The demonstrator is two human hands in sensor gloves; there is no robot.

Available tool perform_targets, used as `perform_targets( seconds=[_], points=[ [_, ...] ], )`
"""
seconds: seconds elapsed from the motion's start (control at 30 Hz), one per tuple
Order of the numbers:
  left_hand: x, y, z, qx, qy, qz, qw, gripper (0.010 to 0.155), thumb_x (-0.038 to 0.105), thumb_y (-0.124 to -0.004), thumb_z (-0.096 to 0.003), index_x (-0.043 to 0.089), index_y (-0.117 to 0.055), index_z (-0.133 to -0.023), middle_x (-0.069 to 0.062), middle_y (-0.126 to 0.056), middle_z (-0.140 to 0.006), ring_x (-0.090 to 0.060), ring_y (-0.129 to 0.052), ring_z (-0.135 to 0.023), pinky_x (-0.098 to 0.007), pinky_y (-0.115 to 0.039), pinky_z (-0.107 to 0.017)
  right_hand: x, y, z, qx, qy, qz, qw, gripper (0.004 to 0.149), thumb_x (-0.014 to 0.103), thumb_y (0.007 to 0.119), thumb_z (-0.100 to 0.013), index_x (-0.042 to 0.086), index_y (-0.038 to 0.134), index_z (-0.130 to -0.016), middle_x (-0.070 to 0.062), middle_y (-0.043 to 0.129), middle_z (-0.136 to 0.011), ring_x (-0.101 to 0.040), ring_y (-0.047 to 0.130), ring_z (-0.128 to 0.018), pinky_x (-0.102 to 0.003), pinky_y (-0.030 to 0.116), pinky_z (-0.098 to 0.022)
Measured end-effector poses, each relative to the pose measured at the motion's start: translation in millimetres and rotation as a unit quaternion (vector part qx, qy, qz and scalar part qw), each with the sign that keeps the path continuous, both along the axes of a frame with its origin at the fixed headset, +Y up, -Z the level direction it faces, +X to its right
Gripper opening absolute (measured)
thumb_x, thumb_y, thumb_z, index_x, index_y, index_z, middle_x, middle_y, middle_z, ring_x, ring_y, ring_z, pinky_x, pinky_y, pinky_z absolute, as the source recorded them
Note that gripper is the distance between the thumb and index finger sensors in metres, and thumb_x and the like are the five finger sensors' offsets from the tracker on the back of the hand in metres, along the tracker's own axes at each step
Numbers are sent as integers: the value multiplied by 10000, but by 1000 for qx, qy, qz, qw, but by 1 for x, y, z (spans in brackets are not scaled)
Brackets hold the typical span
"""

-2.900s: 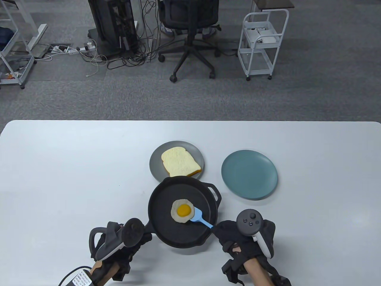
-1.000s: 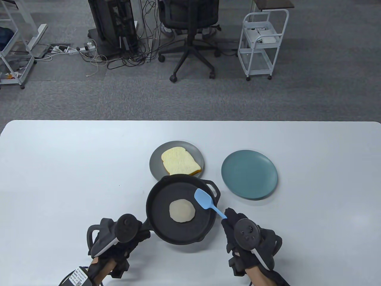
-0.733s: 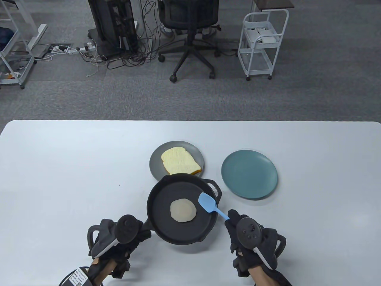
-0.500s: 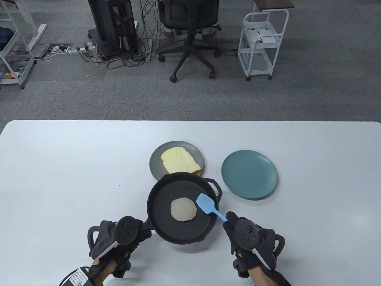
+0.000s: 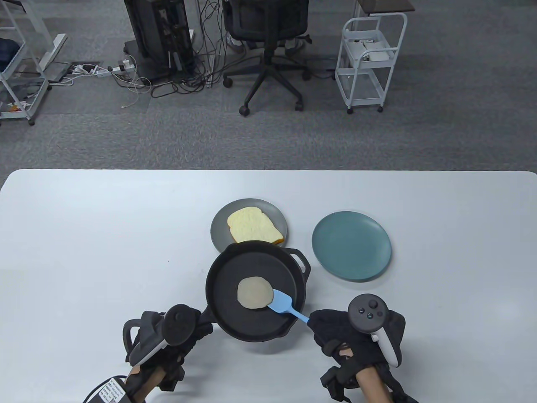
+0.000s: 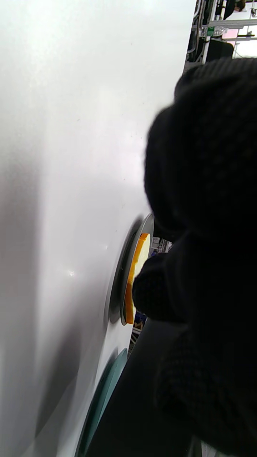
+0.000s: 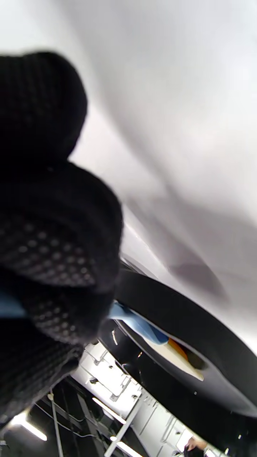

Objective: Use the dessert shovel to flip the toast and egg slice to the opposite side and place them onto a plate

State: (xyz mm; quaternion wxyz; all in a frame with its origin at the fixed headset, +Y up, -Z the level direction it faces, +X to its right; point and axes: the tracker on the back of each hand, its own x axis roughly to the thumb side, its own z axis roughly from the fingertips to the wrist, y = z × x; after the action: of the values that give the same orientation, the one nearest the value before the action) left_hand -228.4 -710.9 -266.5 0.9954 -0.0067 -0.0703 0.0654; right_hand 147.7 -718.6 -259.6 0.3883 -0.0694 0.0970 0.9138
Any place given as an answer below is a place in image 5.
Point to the person's right hand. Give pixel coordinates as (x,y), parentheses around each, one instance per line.
(335,331)

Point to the person's left hand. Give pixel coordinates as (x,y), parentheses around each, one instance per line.
(193,336)

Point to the person's right fingers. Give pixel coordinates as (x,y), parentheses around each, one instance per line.
(329,327)

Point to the person's left fingers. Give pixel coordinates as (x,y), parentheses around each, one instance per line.
(203,325)

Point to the black cast iron pan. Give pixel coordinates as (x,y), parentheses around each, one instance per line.
(256,323)

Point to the blue silicone spatula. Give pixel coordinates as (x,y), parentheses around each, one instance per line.
(282,303)

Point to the person's left forearm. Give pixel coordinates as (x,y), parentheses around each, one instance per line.
(144,380)

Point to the person's right forearm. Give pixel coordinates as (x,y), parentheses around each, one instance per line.
(373,386)

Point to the black left hand controller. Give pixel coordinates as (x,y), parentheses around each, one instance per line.
(179,325)

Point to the black hand controller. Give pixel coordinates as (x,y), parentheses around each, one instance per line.
(369,312)
(179,325)

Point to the black right hand controller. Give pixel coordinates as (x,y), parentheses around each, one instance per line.
(369,312)

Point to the round pale pancake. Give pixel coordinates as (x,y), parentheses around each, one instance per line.
(254,293)

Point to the teal plate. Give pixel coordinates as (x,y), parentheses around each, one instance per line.
(351,246)

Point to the grey plate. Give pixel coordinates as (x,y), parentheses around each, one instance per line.
(220,226)

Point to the slice of white bread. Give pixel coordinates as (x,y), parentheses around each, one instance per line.
(251,224)

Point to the white rolling cart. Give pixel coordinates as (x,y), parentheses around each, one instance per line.
(369,84)

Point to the white power strip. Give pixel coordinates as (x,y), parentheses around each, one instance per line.
(100,72)

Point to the white device in cart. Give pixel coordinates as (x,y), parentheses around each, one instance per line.
(375,50)

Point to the black computer tower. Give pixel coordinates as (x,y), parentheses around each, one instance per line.
(157,29)

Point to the white metal rack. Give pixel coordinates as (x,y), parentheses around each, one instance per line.
(23,84)

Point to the black office chair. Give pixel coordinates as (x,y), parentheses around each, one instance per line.
(268,25)

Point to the brown desk top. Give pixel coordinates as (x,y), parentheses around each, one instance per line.
(386,5)

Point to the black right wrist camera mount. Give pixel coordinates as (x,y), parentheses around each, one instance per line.
(335,378)

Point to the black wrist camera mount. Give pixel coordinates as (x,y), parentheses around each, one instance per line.
(107,388)
(335,378)

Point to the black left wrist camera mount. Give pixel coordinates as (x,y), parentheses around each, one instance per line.
(107,388)

